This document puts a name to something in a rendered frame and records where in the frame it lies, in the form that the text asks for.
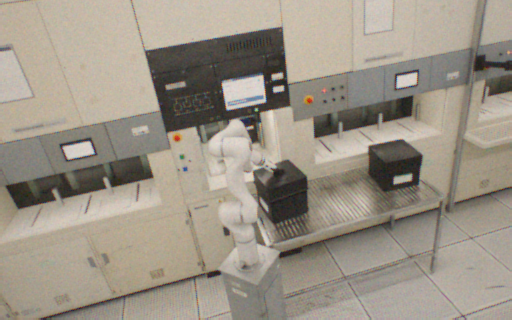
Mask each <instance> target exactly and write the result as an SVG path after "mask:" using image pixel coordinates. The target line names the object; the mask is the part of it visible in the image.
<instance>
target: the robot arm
mask: <svg viewBox="0 0 512 320"><path fill-rule="evenodd" d="M208 152H209V153H210V154H211V155H212V156H214V157H234V158H235V161H233V162H232V164H231V165H229V166H228V168H227V169H226V172H225V177H226V182H227V185H228V190H229V191H230V192H231V193H232V195H233V196H236V198H238V199H239V200H240V201H228V202H224V203H223V204H220V207H219V209H218V216H219V219H220V221H221V223H223V224H224V226H225V227H228V229H229V230H230V231H232V232H233V234H234V237H235V241H236V249H237V254H236V255H235V257H234V259H233V262H234V265H235V266H236V268H237V269H239V270H240V271H243V272H251V271H254V270H256V269H259V268H260V266H261V265H263V264H264V259H265V258H264V253H263V251H261V250H260V249H257V245H256V235H255V231H254V228H253V227H252V225H251V223H255V222H256V221H257V220H259V218H260V207H259V205H258V204H257V202H256V200H255V199H254V198H253V196H252V195H251V194H250V193H249V192H248V188H247V186H246V183H245V179H244V173H251V172H252V169H253V167H254V165H256V166H257V167H261V166H262V167H263V168H264V169H267V170H268V171H270V172H272V173H273V172H275V173H278V174H280V173H281V170H280V169H279V168H277V167H276V165H274V164H273V163H272V161H269V160H268V159H266V158H265V157H264V155H262V154H260V153H258V152H256V151H255V150H254V149H252V141H251V139H250V137H249V135H248V132H247V130H246V129H245V127H244V124H243V123H242V122H241V121H239V120H233V121H231V122H230V123H229V125H228V127H227V128H226V129H224V130H223V131H221V132H220V133H217V134H216V135H215V136H214V137H212V139H211V140H210V141H209V143H208Z"/></svg>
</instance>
